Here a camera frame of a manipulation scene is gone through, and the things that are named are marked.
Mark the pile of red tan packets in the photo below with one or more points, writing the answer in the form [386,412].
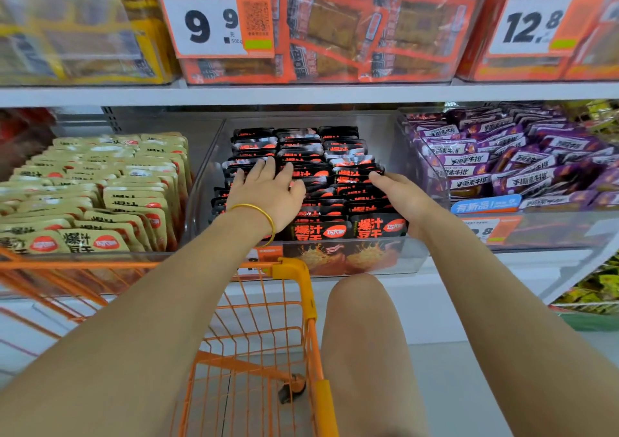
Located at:
[24,137]

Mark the person's right leg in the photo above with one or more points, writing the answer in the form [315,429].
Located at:
[372,374]

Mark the row of yellow orange snacks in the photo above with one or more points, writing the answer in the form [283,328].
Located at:
[29,243]
[97,241]
[140,200]

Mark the white orange price tag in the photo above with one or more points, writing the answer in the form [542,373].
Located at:
[527,21]
[198,21]

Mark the pile of green yellow packages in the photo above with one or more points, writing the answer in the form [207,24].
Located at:
[590,296]

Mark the stack of yellow trimmed packets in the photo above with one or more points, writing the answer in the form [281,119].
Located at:
[68,35]

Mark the row of black orange snacks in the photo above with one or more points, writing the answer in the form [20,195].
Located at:
[379,226]
[253,142]
[319,229]

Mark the person's left hand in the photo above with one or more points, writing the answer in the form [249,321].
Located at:
[266,200]

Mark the pile of purple packets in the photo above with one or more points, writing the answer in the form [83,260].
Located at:
[522,151]

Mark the person's right hand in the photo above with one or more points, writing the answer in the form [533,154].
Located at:
[406,198]

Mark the orange blue shelf price tag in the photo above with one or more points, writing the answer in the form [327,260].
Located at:
[484,221]

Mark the person's right forearm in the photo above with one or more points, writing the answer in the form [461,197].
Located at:
[522,335]

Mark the orange shopping cart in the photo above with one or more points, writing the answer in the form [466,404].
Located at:
[300,296]

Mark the stack of orange trimmed packets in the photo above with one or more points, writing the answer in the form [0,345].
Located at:
[590,60]
[387,26]

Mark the person's left forearm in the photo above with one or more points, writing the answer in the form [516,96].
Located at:
[116,345]

